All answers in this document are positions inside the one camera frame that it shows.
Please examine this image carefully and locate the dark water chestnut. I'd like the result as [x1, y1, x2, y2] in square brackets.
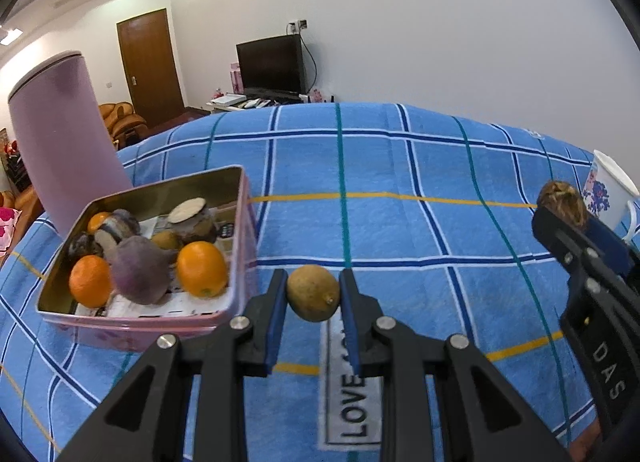
[66, 232, 103, 264]
[537, 180, 589, 230]

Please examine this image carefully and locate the purple round radish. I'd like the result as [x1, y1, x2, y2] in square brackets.
[105, 236, 178, 305]

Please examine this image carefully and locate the large orange mandarin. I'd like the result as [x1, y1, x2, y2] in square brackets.
[68, 255, 113, 308]

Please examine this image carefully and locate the small orange mandarin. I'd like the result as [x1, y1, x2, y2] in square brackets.
[176, 241, 229, 298]

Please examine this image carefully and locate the large cut sugarcane piece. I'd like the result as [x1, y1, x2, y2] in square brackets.
[93, 208, 141, 257]

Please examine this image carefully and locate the small cut sugarcane piece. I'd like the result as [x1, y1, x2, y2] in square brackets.
[166, 198, 217, 243]

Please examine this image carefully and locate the tiny orange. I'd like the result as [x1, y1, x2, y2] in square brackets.
[87, 212, 111, 234]

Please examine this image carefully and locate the brown longan fruit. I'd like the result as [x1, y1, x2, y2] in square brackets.
[286, 264, 341, 322]
[151, 229, 183, 251]

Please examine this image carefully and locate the person's hand holding gripper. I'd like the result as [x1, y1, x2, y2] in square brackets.
[568, 419, 602, 462]

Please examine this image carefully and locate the white floral enamel mug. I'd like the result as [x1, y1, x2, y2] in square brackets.
[582, 150, 639, 244]

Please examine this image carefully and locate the printed paper sheet in tin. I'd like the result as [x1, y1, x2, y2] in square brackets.
[74, 206, 239, 319]

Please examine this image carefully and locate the pink metal tin box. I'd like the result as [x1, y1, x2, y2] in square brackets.
[37, 165, 258, 352]

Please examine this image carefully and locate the blue plaid tablecloth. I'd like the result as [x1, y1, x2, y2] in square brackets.
[1, 104, 598, 461]

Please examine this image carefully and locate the pink floral cushion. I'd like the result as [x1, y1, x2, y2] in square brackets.
[0, 208, 22, 255]

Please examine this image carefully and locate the brown leather sofa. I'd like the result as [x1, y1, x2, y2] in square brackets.
[1, 186, 44, 264]

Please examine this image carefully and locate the tall pink cylindrical container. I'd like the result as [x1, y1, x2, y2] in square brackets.
[8, 50, 132, 237]

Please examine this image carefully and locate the brown leather armchair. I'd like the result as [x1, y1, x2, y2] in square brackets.
[99, 101, 149, 150]

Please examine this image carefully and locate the white TV stand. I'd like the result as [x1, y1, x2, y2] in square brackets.
[205, 94, 310, 113]

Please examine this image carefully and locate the brown wooden door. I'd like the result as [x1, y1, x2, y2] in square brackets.
[116, 9, 184, 130]

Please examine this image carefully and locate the black television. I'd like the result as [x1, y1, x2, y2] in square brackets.
[236, 34, 307, 95]

